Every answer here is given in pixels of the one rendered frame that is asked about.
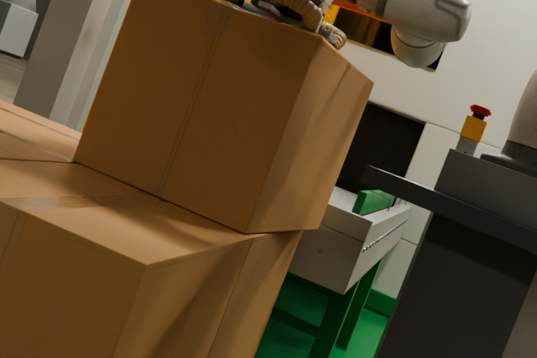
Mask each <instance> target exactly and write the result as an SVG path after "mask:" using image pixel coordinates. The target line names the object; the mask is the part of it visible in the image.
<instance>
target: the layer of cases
mask: <svg viewBox="0 0 537 358"><path fill-rule="evenodd" d="M81 136H82V133H81V132H78V131H77V130H74V129H71V128H69V127H67V126H64V125H61V124H59V123H57V122H55V121H51V120H50V119H47V118H45V117H42V116H39V115H37V114H35V113H31V112H30V111H28V110H25V109H22V108H20V107H17V106H16V105H12V104H10V103H8V102H6V101H3V100H0V358H254V356H255V354H256V352H257V348H258V346H259V343H260V342H261V337H262V336H263V333H264V331H265V328H266V325H267V323H268V321H269V317H270V315H271V313H272V309H273V307H274V304H275V303H276V299H277V297H278V294H279V292H280V289H281V286H282V284H283V282H284V279H285V276H286V273H287V271H288V268H289V265H290V264H291V261H292V258H293V255H294V253H295V251H296V247H297V245H298V243H299V240H300V237H301V234H302V232H303V230H298V231H285V232H273V233H249V234H243V233H240V232H238V231H236V230H234V229H231V228H229V227H227V226H224V225H222V224H219V223H217V222H215V221H212V220H210V219H208V218H206V217H203V216H201V215H199V214H196V213H194V212H191V211H189V210H188V209H184V208H182V207H180V206H178V205H175V204H173V203H171V202H168V201H166V200H163V199H161V198H160V197H156V196H154V195H152V194H150V193H147V192H145V191H143V190H140V189H138V188H135V187H133V186H132V185H128V184H126V183H124V182H122V181H119V180H117V179H115V178H112V177H110V176H107V175H105V174H104V173H100V172H98V171H96V170H94V169H91V168H89V167H87V166H84V165H82V164H79V163H77V162H76V161H73V157H74V154H75V151H76V149H77V147H78V143H79V141H80V138H81Z"/></svg>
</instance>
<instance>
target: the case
mask: <svg viewBox="0 0 537 358"><path fill-rule="evenodd" d="M373 86H374V82H372V81H371V80H370V79H369V78H368V77H366V76H365V75H364V74H363V73H361V72H360V71H359V70H358V69H357V68H356V67H355V66H354V65H352V64H351V63H350V62H349V61H347V60H346V59H345V58H344V57H342V56H341V55H340V54H339V53H337V52H336V51H335V50H334V49H333V48H332V47H331V46H330V45H329V44H327V43H326V42H325V41H324V40H322V39H321V38H320V37H318V36H316V35H313V34H309V33H306V32H304V31H301V30H298V29H295V28H292V27H290V26H286V25H283V24H280V23H279V22H274V21H272V20H269V19H267V18H262V17H260V16H258V15H255V14H251V13H249V12H246V11H243V10H239V9H237V8H235V7H232V6H228V5H225V4H223V3H220V2H216V1H214V0H131V3H130V5H129V9H128V11H127V14H126V16H125V20H124V22H123V24H122V27H121V30H120V33H119V35H118V37H117V41H116V43H115V46H114V48H113V52H112V54H111V57H110V59H109V63H108V65H107V67H106V70H105V73H104V76H103V79H102V80H101V84H100V86H99V89H98V92H97V95H96V97H95V100H94V102H93V106H92V108H91V110H90V113H89V116H88V119H87V122H86V125H85V128H84V129H83V132H82V136H81V138H80V141H79V143H78V147H77V149H76V151H75V154H74V157H73V161H76V162H77V163H79V164H82V165H84V166H87V167H89V168H91V169H94V170H96V171H98V172H100V173H104V174H105V175H107V176H110V177H112V178H115V179H117V180H119V181H122V182H124V183H126V184H128V185H132V186H133V187H135V188H138V189H140V190H143V191H145V192H147V193H150V194H152V195H154V196H156V197H160V198H161V199H163V200H166V201H168V202H171V203H173V204H175V205H178V206H180V207H182V208H184V209H188V210H189V211H191V212H194V213H196V214H199V215H201V216H203V217H206V218H208V219H210V220H212V221H215V222H217V223H219V224H222V225H224V226H227V227H229V228H231V229H234V230H236V231H238V232H240V233H243V234H249V233H273V232H285V231H298V230H311V229H318V228H319V226H320V223H321V220H322V218H323V215H324V212H325V210H326V208H327V205H328V202H329V199H330V197H331V195H332V191H333V189H334V187H335V184H336V181H337V178H338V177H339V174H340V171H341V168H342V166H343V164H344V160H345V158H346V156H347V153H348V150H349V148H350V145H351V143H352V139H353V138H354V135H355V132H356V129H357V127H358V125H359V122H360V119H361V117H362V114H363V112H364V108H365V106H366V104H367V101H368V98H369V96H370V93H371V91H372V87H373Z"/></svg>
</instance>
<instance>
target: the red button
mask: <svg viewBox="0 0 537 358"><path fill-rule="evenodd" d="M470 109H471V111H472V112H473V114H472V117H476V118H478V119H480V120H484V118H485V117H488V116H491V111H490V110H489V109H486V108H484V107H482V106H479V105H471V107H470Z"/></svg>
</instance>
